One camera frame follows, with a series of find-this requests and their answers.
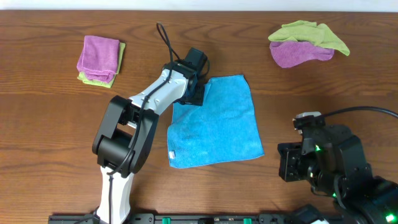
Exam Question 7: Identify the blue microfiber cloth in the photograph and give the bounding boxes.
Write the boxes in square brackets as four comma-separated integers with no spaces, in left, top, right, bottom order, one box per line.
[167,75,264,169]

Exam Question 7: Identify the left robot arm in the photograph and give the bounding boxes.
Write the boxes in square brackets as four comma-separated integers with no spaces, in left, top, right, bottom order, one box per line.
[92,58,209,223]

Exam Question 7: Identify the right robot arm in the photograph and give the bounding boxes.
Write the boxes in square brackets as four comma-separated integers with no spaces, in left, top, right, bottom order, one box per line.
[277,125,397,224]

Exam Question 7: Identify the white cloth label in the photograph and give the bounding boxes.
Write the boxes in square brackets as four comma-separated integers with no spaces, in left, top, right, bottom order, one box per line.
[169,151,175,159]

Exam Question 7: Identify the folded green cloth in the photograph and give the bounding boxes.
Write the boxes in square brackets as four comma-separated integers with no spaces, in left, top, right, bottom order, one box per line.
[77,42,126,88]

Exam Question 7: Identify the crumpled purple cloth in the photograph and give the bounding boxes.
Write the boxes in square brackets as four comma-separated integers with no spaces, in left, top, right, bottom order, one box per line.
[269,41,335,68]

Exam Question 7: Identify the folded purple cloth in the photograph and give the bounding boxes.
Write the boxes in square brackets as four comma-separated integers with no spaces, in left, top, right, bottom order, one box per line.
[76,35,120,83]

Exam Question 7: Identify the crumpled green cloth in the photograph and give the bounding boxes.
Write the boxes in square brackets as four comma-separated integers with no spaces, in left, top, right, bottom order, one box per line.
[268,20,350,56]

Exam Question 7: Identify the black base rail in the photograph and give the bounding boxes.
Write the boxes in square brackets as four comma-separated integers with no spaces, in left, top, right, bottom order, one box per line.
[48,213,343,224]

